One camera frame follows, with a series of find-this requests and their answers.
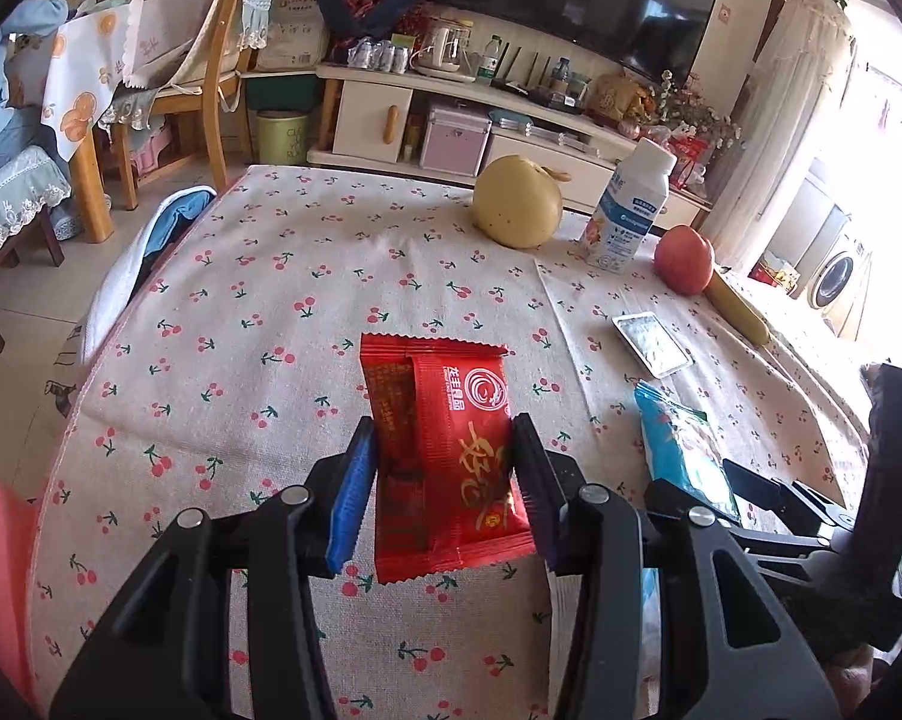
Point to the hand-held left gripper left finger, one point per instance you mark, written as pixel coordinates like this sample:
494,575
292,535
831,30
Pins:
349,495

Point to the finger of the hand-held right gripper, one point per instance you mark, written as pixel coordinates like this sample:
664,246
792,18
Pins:
781,495
781,542

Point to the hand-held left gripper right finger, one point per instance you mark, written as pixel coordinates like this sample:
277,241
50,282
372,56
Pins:
537,495

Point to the red gold-print snack packet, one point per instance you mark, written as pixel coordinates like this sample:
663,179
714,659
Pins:
451,465

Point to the person's right hand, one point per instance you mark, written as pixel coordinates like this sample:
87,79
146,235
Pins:
850,684

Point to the blue cartoon snack packet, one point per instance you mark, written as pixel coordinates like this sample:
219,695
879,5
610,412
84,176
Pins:
679,442

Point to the yellow banana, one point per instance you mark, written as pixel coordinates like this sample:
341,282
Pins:
743,311

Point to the cherry print tablecloth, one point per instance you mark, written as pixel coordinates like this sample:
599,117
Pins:
271,300

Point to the white washing machine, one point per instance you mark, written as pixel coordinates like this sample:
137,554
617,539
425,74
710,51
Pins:
837,274

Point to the red apple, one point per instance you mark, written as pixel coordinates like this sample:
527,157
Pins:
683,261

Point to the white milk bottle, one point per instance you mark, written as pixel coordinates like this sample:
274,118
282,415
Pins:
627,217

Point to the yellow pear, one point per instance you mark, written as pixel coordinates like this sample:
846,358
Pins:
514,202

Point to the blue and white cloth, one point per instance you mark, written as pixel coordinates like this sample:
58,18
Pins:
165,225

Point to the red gift packets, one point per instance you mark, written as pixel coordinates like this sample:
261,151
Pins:
689,157

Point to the pink storage case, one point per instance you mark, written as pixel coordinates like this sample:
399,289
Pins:
454,142

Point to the green waste bin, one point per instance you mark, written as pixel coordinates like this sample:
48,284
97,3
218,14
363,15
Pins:
282,139

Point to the white TV cabinet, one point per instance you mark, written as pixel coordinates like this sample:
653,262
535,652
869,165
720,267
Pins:
361,116

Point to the dried flower arrangement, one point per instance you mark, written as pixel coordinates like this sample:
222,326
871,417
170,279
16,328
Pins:
691,109

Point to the brown gift bag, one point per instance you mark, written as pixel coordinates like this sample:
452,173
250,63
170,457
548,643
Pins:
617,99

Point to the air conditioner with lace cover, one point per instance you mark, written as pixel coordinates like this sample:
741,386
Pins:
788,90

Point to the wooden chair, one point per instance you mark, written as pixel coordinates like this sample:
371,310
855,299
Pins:
214,90

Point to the green label water bottle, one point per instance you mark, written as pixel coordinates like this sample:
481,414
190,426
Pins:
487,64

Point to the row of small silver bottles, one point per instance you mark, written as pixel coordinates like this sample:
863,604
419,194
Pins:
379,56

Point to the chair with lace seat cover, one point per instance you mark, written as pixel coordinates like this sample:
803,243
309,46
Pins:
15,195

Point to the glass electric kettle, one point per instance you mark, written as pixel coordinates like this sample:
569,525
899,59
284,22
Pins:
443,52

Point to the white paper bag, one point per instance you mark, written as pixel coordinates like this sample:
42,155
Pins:
293,34

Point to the orange print tablecloth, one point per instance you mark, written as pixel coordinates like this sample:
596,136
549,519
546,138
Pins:
83,82

